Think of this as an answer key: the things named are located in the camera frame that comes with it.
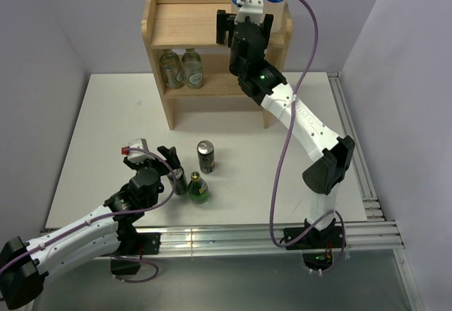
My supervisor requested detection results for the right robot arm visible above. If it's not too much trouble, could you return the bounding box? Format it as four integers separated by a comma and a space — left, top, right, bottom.
216, 10, 355, 247

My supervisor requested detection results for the aluminium rail frame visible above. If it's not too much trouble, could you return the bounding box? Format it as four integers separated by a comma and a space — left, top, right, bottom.
38, 71, 424, 311

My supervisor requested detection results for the clear glass bottle right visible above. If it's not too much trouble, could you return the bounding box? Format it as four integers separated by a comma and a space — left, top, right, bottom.
182, 48, 203, 90

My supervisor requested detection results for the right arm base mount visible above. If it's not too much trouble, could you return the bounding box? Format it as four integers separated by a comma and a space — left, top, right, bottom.
285, 226, 347, 275

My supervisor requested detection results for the purple cable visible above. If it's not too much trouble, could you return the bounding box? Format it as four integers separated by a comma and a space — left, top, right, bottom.
239, 0, 346, 273
0, 148, 181, 283

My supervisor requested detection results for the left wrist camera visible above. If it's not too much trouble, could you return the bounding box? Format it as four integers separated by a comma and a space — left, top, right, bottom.
121, 139, 148, 164

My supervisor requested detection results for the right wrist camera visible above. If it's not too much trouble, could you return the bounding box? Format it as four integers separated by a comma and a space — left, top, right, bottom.
234, 0, 264, 25

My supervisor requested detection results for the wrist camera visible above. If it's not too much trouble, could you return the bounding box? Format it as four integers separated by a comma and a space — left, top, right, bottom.
234, 0, 264, 25
121, 139, 148, 164

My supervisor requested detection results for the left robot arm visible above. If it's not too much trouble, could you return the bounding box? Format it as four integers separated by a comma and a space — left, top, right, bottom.
1, 145, 181, 310

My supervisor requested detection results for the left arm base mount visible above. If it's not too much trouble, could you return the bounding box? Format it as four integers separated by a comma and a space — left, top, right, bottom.
110, 233, 161, 278

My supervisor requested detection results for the clear glass bottle left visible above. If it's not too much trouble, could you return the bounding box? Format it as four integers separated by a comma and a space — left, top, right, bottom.
159, 49, 183, 89

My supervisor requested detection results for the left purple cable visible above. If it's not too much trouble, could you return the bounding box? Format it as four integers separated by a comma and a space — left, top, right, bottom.
0, 148, 181, 283

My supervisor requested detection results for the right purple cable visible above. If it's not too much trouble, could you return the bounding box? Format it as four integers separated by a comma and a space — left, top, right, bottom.
239, 0, 346, 273

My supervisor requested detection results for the wooden two-tier shelf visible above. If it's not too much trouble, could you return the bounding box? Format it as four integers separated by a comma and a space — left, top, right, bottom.
140, 0, 294, 131

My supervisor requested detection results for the clear glass bottle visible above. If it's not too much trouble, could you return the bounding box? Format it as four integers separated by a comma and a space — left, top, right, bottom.
182, 48, 203, 90
159, 49, 183, 89

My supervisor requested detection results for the dark beverage can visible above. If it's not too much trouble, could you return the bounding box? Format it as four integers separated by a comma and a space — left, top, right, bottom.
196, 140, 215, 174
167, 168, 188, 196

